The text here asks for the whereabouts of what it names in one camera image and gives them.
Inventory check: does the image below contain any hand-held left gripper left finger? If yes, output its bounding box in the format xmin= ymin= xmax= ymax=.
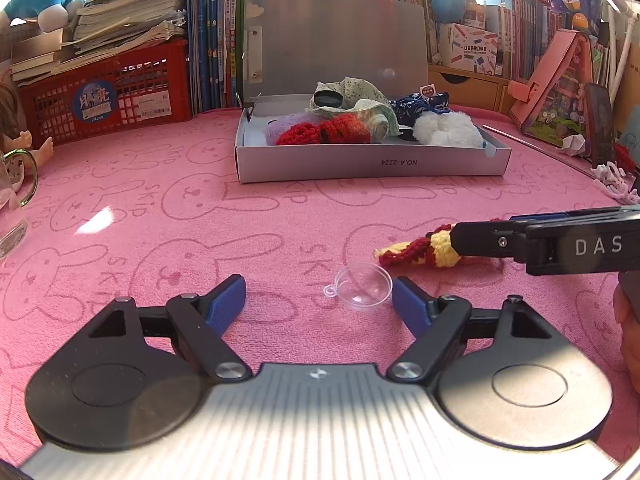
xmin=87 ymin=275 xmax=252 ymax=385

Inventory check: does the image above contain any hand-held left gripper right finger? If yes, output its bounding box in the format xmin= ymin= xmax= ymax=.
xmin=387 ymin=276 xmax=553 ymax=382

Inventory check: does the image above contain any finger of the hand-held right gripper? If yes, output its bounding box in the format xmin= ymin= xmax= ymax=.
xmin=450 ymin=220 xmax=532 ymax=264
xmin=510 ymin=205 xmax=640 ymax=224

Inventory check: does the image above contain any red and yellow striped crochet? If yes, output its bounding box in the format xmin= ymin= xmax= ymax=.
xmin=375 ymin=219 xmax=501 ymax=270

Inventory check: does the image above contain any clear plastic half-sphere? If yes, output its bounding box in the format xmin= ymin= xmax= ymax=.
xmin=322 ymin=265 xmax=392 ymax=313

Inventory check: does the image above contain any white fluffy pompom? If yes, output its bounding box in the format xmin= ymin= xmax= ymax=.
xmin=412 ymin=110 xmax=486 ymax=148

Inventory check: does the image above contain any navy floral pouch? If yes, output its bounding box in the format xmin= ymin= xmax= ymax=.
xmin=389 ymin=85 xmax=451 ymax=142

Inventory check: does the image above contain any red crochet piece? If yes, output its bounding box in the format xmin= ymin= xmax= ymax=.
xmin=275 ymin=114 xmax=372 ymax=146

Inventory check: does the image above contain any purple plush monster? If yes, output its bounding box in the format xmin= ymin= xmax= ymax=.
xmin=265 ymin=114 xmax=321 ymax=146

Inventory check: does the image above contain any light green floral cloth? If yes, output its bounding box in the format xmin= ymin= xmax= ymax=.
xmin=309 ymin=76 xmax=401 ymax=142

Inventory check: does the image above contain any grey cardboard file box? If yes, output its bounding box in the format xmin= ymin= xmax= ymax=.
xmin=234 ymin=0 xmax=512 ymax=184

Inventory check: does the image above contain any person's right hand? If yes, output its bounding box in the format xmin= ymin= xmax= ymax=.
xmin=612 ymin=270 xmax=640 ymax=396

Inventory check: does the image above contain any white folded paper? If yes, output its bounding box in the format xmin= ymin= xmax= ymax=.
xmin=557 ymin=134 xmax=587 ymax=158

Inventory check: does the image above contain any small red knit item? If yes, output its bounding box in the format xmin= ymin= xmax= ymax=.
xmin=614 ymin=144 xmax=637 ymax=171

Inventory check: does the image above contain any pink house-shaped toy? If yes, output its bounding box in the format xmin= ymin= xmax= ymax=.
xmin=509 ymin=29 xmax=598 ymax=148

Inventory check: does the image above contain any pink rabbit-print towel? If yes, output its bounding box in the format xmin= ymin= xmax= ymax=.
xmin=0 ymin=105 xmax=640 ymax=461

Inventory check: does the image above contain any wooden drawer unit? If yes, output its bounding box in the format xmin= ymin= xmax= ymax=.
xmin=427 ymin=64 xmax=518 ymax=113

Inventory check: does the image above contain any white printed carton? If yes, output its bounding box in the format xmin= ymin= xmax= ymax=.
xmin=439 ymin=22 xmax=501 ymax=76

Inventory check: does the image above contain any white bent tube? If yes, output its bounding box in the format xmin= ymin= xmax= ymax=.
xmin=602 ymin=0 xmax=636 ymax=91

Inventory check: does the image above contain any black binder clip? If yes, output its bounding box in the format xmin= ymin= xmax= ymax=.
xmin=240 ymin=94 xmax=263 ymax=122

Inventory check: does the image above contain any clear glass mug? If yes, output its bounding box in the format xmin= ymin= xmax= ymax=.
xmin=0 ymin=150 xmax=40 ymax=261

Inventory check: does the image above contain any red plastic crate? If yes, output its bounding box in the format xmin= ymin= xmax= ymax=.
xmin=17 ymin=40 xmax=193 ymax=146

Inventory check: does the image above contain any blue plush ball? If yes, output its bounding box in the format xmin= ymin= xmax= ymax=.
xmin=431 ymin=0 xmax=467 ymax=24

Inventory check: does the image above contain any brown-haired doll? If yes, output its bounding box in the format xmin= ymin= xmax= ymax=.
xmin=0 ymin=82 xmax=55 ymax=181

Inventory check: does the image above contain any row of upright books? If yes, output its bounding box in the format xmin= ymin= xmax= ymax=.
xmin=187 ymin=0 xmax=626 ymax=111

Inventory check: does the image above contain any stack of worn books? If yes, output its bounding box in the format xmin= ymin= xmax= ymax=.
xmin=10 ymin=0 xmax=188 ymax=83

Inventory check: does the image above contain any white looped cord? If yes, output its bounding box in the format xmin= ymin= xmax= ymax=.
xmin=592 ymin=162 xmax=632 ymax=206

